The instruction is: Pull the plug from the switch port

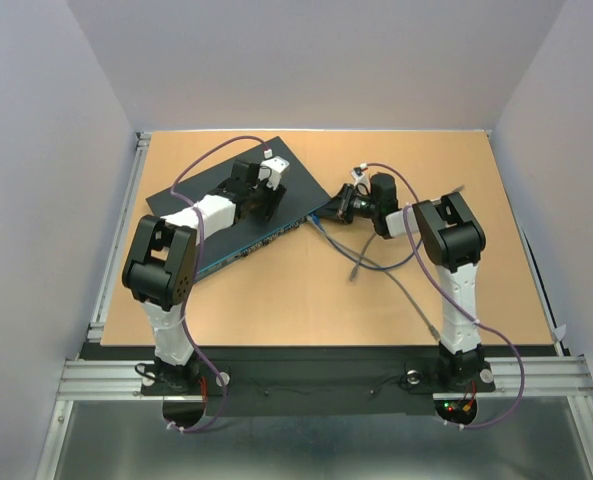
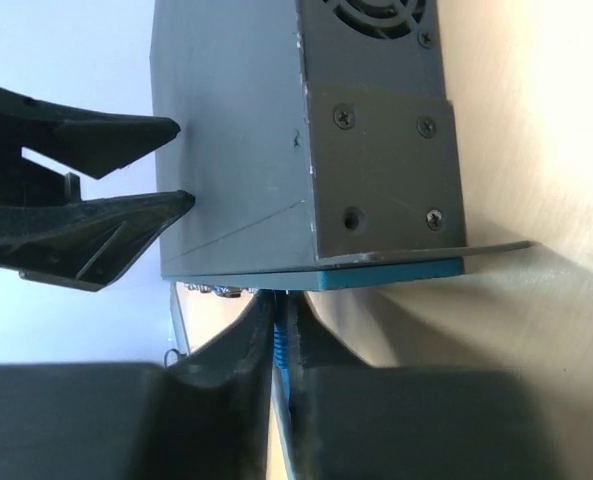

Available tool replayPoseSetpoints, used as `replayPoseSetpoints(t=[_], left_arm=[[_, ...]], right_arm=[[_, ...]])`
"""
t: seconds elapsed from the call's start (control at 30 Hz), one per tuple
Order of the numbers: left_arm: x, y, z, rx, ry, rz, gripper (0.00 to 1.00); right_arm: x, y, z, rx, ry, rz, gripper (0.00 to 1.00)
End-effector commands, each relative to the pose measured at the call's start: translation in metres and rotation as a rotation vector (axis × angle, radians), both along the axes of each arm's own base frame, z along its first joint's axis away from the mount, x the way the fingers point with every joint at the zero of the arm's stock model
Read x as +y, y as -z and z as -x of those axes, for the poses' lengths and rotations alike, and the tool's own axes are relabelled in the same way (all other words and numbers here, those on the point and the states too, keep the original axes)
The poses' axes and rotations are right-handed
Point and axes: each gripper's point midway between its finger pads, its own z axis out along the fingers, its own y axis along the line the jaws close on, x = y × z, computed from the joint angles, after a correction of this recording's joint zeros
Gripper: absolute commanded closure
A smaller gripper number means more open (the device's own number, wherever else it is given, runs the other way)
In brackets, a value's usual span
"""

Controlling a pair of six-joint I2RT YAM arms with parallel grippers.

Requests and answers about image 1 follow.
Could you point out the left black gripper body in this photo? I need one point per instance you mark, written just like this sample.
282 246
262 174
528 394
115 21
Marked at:
258 197

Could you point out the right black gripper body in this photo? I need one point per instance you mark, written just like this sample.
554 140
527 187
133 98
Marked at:
363 206

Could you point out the grey ethernet cable long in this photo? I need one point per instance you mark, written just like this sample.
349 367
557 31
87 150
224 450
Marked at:
362 254

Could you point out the grey ethernet cable short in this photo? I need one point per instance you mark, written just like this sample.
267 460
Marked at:
374 266

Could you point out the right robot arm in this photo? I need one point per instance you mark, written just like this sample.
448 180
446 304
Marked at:
453 240

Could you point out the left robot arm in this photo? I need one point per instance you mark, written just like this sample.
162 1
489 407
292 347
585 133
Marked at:
164 256

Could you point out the metal sheet panel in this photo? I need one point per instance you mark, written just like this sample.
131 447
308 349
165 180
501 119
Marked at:
128 440

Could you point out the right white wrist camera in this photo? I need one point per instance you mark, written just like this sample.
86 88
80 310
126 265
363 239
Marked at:
360 175

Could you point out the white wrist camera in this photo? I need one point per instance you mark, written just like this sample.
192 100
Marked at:
360 175
271 171

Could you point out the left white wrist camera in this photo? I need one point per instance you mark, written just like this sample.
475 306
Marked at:
271 171

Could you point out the dark blue network switch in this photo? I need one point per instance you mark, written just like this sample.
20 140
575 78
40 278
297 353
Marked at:
303 196

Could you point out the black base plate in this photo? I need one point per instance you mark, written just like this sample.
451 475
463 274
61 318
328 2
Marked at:
321 381

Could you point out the aluminium left side rail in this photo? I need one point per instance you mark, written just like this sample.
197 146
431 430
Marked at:
98 319

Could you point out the aluminium rail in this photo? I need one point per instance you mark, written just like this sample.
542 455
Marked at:
98 319
544 377

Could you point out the aluminium front rail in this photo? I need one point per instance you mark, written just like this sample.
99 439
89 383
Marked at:
544 377

